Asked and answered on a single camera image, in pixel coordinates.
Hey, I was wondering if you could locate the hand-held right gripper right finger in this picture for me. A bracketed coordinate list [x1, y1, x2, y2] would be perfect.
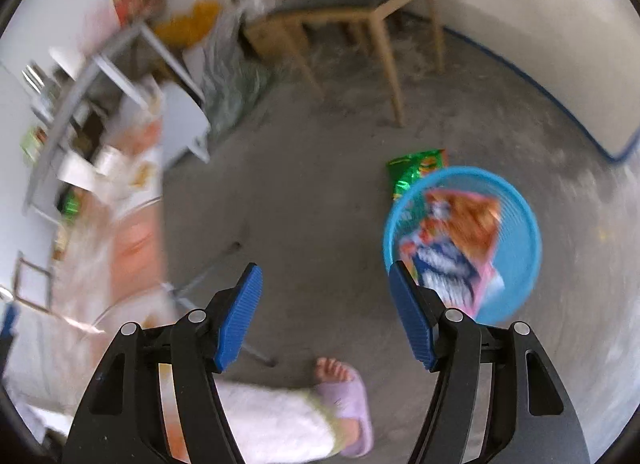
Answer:
[388, 260, 592, 464]

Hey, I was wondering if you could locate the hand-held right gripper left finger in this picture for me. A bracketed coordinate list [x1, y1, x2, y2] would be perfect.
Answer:
[60, 264, 264, 464]

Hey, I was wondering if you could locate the pink orange snack bag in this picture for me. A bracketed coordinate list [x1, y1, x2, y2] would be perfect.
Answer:
[397, 188, 506, 317]

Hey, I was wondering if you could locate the blue plastic basket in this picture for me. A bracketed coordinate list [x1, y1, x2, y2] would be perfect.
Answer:
[383, 166, 543, 325]

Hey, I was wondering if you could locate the green foil snack bag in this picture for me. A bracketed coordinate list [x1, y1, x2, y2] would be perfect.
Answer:
[387, 149, 447, 202]

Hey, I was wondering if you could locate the person's bare foot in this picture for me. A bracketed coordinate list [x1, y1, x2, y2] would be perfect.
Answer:
[316, 358, 351, 386]

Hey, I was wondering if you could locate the purple slipper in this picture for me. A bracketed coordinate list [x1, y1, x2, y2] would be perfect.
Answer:
[315, 369, 373, 459]

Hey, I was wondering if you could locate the dining table with patterned tablecloth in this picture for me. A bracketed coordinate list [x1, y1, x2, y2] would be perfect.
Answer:
[10, 129, 278, 367]

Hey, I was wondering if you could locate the grey plastic bag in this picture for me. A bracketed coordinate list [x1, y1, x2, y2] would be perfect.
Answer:
[202, 8, 266, 135]

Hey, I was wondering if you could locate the green carton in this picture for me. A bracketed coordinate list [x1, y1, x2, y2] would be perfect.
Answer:
[20, 126, 46, 165]

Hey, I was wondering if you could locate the white side table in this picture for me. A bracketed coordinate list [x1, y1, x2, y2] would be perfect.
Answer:
[22, 21, 211, 215]

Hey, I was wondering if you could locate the yellow plastic bag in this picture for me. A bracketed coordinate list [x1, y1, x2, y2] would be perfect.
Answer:
[155, 1, 221, 44]

